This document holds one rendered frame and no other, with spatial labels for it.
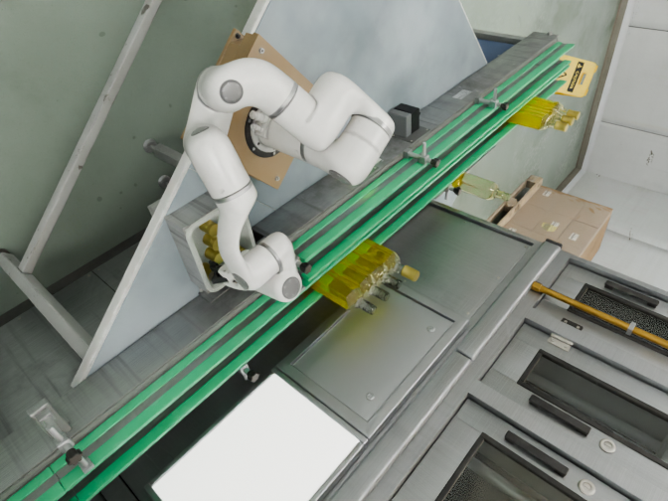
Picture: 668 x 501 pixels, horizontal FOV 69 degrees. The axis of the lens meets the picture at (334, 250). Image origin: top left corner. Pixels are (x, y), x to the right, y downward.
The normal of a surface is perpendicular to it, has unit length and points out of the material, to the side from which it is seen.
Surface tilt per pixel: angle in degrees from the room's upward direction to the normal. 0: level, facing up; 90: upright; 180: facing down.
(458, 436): 90
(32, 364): 90
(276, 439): 90
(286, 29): 0
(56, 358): 90
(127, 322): 0
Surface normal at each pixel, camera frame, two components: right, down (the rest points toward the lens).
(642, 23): -0.67, 0.55
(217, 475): -0.10, -0.74
